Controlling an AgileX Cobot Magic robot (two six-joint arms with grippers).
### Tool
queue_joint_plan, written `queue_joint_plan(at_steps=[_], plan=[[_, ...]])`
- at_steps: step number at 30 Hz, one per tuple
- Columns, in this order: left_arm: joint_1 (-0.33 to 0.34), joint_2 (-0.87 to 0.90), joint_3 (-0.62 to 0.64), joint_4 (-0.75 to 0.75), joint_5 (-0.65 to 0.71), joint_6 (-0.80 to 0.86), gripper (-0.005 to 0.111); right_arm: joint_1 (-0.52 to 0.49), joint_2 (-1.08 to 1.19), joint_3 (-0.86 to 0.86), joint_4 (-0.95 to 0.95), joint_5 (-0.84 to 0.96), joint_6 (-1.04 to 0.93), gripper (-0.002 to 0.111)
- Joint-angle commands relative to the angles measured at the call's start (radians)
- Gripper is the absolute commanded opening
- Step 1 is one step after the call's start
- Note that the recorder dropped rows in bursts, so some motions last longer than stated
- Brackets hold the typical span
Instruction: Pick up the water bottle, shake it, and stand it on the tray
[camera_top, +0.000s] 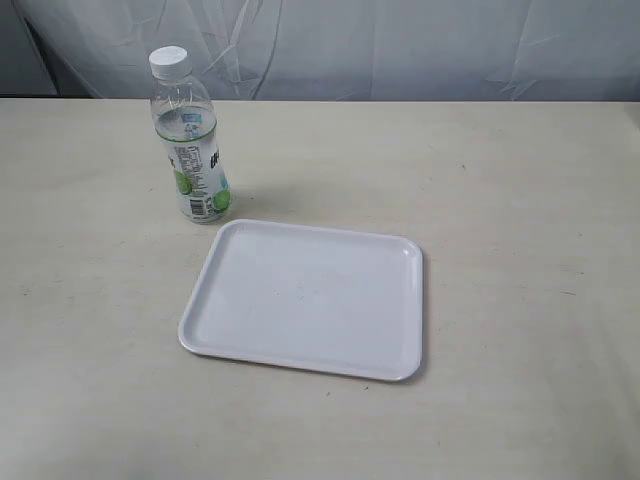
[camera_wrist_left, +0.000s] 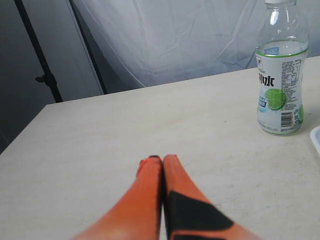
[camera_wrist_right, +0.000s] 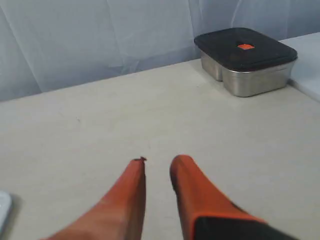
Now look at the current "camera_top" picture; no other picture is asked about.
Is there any white rectangular plastic tray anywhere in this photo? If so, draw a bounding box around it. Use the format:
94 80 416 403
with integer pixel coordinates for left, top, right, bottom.
178 219 424 382

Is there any clear plastic bottle white cap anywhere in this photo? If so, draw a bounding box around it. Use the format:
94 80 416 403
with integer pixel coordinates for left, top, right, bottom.
149 46 232 224

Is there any white wrinkled backdrop cloth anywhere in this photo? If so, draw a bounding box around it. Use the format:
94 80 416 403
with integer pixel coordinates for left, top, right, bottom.
1 1 639 101

